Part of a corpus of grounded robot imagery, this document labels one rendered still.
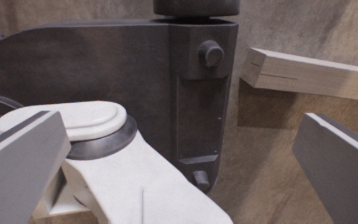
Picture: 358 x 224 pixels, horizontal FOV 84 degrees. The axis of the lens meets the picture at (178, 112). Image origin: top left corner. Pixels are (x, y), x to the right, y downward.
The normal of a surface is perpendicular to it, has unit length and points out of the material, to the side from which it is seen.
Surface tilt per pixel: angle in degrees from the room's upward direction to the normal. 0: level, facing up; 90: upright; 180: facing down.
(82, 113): 90
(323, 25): 0
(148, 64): 0
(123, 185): 90
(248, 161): 0
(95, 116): 90
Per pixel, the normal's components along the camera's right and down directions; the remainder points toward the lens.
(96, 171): 0.00, -0.87
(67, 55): 0.19, 0.48
